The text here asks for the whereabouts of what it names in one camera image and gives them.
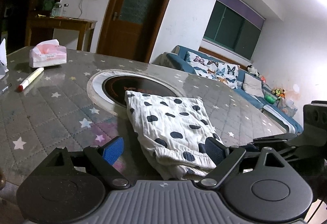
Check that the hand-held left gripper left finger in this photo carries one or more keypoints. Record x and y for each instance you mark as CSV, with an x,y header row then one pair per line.
x,y
113,150

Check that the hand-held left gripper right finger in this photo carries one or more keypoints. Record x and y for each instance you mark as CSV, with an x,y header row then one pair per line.
x,y
216,152

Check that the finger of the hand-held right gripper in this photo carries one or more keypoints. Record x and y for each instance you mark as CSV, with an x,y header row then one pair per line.
x,y
276,138

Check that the white polka dot pants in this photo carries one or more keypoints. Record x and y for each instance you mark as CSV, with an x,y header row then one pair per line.
x,y
166,116

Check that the clear plastic bag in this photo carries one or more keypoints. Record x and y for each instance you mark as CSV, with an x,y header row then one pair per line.
x,y
287,107

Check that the green ball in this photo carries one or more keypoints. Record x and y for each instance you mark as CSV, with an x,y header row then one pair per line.
x,y
270,99

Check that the colourful plush toy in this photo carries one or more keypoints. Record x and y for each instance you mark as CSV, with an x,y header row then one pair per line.
x,y
278,92

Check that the plain grey pillow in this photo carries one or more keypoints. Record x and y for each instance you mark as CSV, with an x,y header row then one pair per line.
x,y
253,84

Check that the small orange toy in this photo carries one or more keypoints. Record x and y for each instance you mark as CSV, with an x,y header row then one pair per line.
x,y
262,77

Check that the round built-in induction cooker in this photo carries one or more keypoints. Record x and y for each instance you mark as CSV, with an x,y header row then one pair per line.
x,y
115,86

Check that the black and white plush toy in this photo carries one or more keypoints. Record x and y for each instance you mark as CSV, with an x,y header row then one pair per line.
x,y
252,70

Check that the grey star-patterned tablecloth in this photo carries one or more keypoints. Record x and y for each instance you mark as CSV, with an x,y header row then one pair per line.
x,y
51,111

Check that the butterfly print pillow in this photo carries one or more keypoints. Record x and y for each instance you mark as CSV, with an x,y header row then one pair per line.
x,y
228,74
201,63

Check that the blue corner sofa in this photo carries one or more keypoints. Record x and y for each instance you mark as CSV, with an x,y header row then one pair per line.
x,y
180,61

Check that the white marker with red cap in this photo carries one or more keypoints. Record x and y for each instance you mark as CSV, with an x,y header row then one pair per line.
x,y
30,78

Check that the pink tissue pack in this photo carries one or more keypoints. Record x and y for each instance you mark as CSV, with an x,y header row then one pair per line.
x,y
48,56

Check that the brown wooden door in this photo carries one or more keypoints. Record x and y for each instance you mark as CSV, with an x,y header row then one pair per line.
x,y
127,35

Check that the dark glass window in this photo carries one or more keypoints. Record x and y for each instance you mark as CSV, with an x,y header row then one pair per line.
x,y
224,25

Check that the slim dark pen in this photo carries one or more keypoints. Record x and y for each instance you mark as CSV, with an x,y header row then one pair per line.
x,y
6,88

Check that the purple roller blind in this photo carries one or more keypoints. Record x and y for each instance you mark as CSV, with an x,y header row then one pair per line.
x,y
242,6

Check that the wooden side table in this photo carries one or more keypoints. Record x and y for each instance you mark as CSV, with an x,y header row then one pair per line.
x,y
63,22

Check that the white paper bag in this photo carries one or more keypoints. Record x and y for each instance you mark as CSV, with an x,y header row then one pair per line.
x,y
2,58

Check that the small glass jar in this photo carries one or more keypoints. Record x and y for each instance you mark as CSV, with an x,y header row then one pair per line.
x,y
65,10

